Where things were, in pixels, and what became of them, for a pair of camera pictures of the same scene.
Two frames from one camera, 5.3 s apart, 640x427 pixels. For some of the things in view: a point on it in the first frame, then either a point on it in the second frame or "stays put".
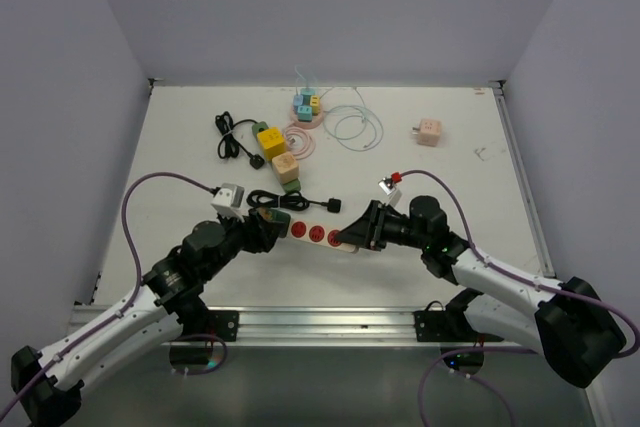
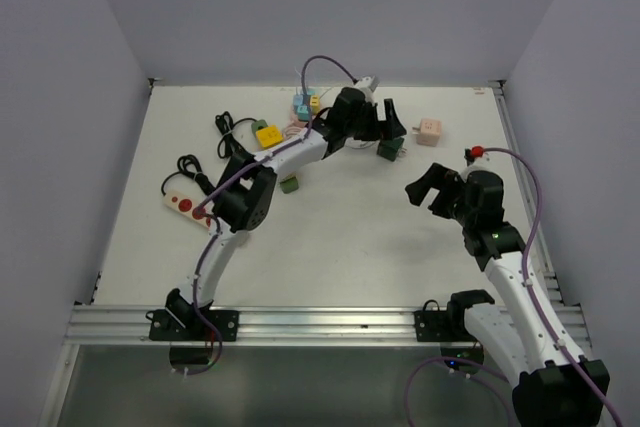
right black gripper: (368, 231) to (437, 177)
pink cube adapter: (428, 132) stays put
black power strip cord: (291, 200) to (189, 166)
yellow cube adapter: (271, 142) stays put
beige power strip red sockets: (319, 235) to (187, 206)
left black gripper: (258, 232) to (379, 128)
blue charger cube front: (304, 113) stays put
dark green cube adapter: (282, 218) to (389, 148)
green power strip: (289, 186) stays put
